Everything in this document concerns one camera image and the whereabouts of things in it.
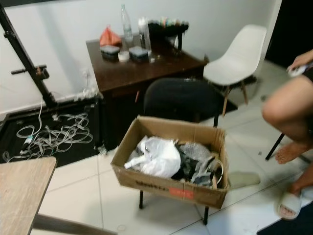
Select orange plastic bag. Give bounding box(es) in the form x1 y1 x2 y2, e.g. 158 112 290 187
99 26 122 47

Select beige rubber slipper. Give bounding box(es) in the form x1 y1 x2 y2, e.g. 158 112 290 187
228 171 261 188
276 191 303 220

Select dark metal stool leg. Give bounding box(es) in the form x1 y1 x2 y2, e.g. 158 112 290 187
265 132 285 161

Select black metal stand pole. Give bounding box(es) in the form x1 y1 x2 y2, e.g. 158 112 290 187
0 7 58 108

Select person bare leg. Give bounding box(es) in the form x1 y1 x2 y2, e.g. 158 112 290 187
262 73 313 165
280 164 313 215

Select tall clear plastic bottle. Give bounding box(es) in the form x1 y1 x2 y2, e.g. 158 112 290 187
121 4 133 44

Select black crumpled trash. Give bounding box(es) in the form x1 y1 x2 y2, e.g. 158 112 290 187
178 153 215 185

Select white shell chair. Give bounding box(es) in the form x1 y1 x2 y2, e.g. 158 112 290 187
204 24 268 117

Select black food container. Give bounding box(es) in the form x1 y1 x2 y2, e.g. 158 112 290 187
129 47 151 63
100 45 121 60

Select white handheld device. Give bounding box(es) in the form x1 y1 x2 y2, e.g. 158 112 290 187
288 65 310 78

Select black floor mat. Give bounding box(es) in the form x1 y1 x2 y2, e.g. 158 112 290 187
0 98 102 168

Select dark wooden desk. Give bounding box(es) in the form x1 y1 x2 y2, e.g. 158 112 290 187
86 37 208 148

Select black desk rack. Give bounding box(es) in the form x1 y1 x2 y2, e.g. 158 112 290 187
148 18 190 50

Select brown cardboard box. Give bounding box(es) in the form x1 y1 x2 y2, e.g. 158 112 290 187
111 116 230 210

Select clear tumbler with lid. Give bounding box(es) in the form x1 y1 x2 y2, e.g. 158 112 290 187
138 17 152 55

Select light wooden table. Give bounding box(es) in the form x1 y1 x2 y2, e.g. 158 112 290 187
0 157 93 235

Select black chair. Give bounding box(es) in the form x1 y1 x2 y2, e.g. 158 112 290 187
138 77 221 226

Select person hand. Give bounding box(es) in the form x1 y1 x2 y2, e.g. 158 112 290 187
289 49 313 71

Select clear crumpled plastic trash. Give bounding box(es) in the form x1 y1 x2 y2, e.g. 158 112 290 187
178 141 224 188

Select white tape roll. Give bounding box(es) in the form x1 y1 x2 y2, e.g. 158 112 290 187
118 50 131 62

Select tangled white cables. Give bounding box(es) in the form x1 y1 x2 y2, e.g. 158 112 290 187
2 98 96 163

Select white plastic bag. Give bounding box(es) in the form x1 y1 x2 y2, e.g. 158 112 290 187
124 136 181 178

